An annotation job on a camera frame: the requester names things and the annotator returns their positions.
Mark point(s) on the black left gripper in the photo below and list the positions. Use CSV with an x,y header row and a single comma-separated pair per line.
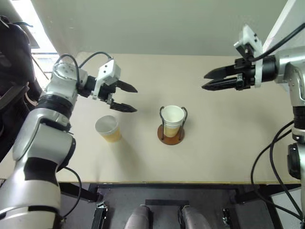
x,y
106,91

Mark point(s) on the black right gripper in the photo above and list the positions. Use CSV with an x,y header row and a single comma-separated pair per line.
x,y
246,71

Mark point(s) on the white and yellow paper cup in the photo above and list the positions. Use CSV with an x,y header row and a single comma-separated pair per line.
x,y
172,115
107,125

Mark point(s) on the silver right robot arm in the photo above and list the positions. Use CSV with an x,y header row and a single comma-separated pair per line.
x,y
286,69

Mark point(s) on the white panel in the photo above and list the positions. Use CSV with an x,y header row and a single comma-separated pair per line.
x,y
286,14

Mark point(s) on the grey rounded shape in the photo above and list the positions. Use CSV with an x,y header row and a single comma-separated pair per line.
x,y
193,219
138,218

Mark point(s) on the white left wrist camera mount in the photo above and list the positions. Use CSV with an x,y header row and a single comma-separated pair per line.
x,y
110,70

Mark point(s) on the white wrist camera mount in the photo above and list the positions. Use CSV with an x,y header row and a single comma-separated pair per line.
x,y
250,35
110,70

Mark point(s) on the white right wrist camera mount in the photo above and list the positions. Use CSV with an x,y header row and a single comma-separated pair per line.
x,y
250,35

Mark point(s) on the black table frame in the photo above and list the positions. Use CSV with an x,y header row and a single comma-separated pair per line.
x,y
78,193

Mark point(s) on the black caster bracket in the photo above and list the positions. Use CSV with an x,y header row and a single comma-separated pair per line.
x,y
226,219
98,217

